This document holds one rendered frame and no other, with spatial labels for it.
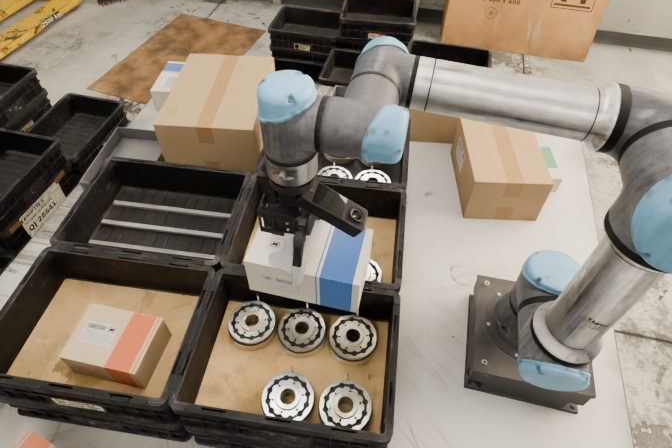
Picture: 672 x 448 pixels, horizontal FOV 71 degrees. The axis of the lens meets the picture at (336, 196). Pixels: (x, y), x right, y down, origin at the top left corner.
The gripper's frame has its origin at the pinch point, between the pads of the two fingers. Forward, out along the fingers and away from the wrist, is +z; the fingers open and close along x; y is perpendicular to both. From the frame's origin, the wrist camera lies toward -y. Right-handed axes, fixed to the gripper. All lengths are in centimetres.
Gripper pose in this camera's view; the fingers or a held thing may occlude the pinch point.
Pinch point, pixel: (310, 253)
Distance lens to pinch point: 85.1
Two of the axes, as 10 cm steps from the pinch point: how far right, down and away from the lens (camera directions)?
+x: -2.3, 7.1, -6.6
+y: -9.7, -1.7, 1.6
